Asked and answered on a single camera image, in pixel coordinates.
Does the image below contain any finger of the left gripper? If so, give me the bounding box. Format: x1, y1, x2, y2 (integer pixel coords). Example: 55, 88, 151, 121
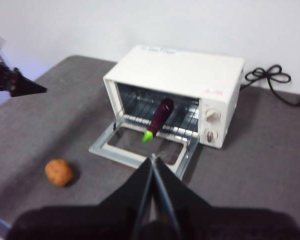
9, 70, 48, 98

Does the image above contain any glass oven door with handle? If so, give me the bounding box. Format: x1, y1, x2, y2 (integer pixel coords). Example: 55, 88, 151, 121
88, 118, 200, 181

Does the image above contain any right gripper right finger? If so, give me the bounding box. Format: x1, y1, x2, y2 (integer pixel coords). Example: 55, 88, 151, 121
154, 158, 300, 240

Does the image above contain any cream Toshiba toaster oven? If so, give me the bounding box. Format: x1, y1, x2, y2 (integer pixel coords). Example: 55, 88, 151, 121
102, 44, 245, 151

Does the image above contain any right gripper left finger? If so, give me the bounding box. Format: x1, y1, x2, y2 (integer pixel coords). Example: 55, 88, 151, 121
6, 157, 154, 240

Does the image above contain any cream oven temperature knob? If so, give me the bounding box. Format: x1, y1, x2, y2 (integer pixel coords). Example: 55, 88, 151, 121
206, 109, 221, 124

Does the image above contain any black oven power cable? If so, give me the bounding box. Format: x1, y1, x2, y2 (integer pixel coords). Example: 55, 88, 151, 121
241, 64, 300, 108

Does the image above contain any brown potato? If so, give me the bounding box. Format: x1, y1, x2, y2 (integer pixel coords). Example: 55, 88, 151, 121
44, 158, 74, 188

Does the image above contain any purple eggplant with green stem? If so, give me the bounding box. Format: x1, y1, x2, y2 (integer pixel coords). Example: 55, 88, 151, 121
142, 98, 175, 143

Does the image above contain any cream oven timer knob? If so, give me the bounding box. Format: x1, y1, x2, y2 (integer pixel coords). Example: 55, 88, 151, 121
205, 128, 219, 144

